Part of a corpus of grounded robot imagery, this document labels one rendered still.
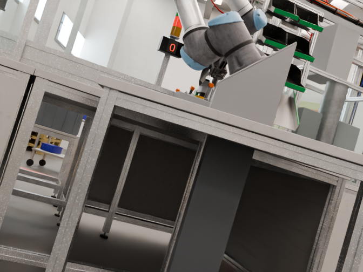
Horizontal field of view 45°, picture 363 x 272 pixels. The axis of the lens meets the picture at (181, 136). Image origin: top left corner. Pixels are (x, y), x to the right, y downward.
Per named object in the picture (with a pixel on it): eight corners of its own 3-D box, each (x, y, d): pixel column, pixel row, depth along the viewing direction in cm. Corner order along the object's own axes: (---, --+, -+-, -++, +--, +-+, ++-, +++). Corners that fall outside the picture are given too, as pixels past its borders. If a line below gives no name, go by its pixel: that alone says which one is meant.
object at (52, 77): (349, 180, 211) (351, 174, 212) (33, 75, 164) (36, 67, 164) (227, 154, 345) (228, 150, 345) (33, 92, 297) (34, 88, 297)
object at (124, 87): (394, 174, 128) (397, 164, 128) (97, 83, 128) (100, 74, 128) (316, 168, 198) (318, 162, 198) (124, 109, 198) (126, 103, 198)
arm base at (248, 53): (275, 56, 153) (262, 32, 153) (237, 75, 151) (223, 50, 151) (263, 68, 167) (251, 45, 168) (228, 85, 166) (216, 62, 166)
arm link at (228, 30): (244, 40, 151) (226, 5, 152) (215, 59, 159) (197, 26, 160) (258, 38, 161) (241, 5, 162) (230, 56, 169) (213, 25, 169)
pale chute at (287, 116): (295, 131, 218) (299, 124, 215) (270, 123, 216) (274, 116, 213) (290, 96, 238) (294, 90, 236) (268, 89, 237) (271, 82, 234)
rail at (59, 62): (240, 138, 201) (246, 115, 201) (44, 72, 172) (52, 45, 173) (234, 137, 206) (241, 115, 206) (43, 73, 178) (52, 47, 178)
